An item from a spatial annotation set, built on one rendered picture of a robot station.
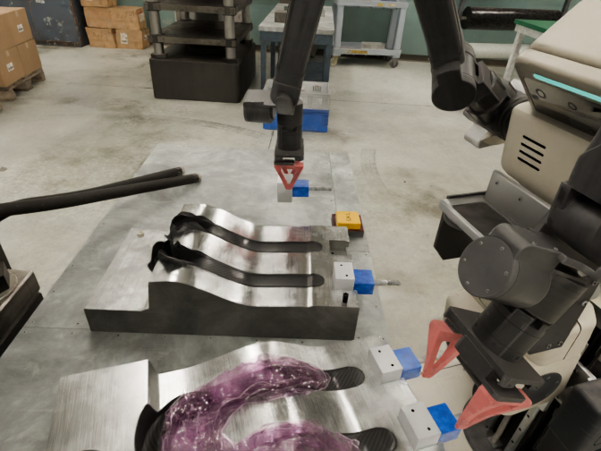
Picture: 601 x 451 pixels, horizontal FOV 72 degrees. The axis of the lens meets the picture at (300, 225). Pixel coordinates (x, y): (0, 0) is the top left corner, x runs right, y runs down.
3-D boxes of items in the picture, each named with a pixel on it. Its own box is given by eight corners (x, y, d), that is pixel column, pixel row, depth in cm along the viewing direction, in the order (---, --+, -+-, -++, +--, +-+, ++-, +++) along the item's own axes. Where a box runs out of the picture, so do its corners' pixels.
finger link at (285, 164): (274, 193, 98) (273, 157, 92) (275, 179, 103) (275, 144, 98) (302, 194, 98) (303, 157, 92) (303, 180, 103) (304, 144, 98)
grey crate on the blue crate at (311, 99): (328, 97, 406) (330, 82, 398) (329, 111, 372) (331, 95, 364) (266, 94, 407) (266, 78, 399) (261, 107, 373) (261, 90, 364)
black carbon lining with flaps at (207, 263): (321, 248, 92) (325, 211, 87) (324, 299, 79) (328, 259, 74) (164, 241, 92) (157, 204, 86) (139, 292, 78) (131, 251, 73)
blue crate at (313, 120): (326, 118, 418) (328, 97, 406) (326, 133, 384) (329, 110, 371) (266, 114, 419) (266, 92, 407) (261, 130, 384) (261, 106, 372)
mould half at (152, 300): (342, 257, 101) (349, 209, 94) (353, 341, 80) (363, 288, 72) (136, 248, 100) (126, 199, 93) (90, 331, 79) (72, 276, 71)
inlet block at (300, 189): (330, 193, 106) (331, 174, 103) (331, 203, 101) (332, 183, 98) (278, 192, 106) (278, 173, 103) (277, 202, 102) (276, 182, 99)
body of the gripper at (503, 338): (496, 391, 40) (548, 337, 38) (438, 316, 48) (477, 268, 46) (535, 394, 43) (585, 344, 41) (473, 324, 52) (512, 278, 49)
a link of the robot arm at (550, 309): (606, 285, 40) (560, 250, 45) (569, 270, 37) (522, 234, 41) (557, 335, 43) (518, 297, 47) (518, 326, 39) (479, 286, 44)
